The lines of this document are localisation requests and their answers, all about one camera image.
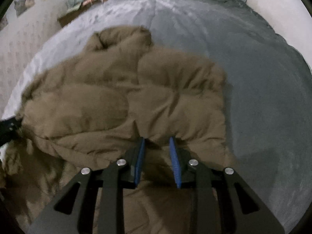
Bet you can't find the brown puffer jacket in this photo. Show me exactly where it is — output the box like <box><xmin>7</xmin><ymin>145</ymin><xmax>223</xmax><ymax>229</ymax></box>
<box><xmin>1</xmin><ymin>26</ymin><xmax>234</xmax><ymax>233</ymax></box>

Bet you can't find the green clothes pile on nightstand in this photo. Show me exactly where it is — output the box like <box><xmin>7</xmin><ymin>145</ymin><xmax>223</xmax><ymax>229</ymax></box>
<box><xmin>67</xmin><ymin>0</ymin><xmax>86</xmax><ymax>13</ymax></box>

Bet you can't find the dark wooden nightstand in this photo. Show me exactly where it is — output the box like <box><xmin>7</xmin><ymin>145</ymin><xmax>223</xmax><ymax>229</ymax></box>
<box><xmin>58</xmin><ymin>0</ymin><xmax>102</xmax><ymax>28</ymax></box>

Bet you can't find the grey plush bed blanket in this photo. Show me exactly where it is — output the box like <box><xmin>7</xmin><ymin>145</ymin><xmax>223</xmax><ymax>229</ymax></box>
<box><xmin>1</xmin><ymin>0</ymin><xmax>311</xmax><ymax>233</ymax></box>

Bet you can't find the cat wall sticker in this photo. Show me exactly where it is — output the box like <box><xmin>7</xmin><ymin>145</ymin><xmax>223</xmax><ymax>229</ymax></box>
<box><xmin>14</xmin><ymin>0</ymin><xmax>35</xmax><ymax>18</ymax></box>

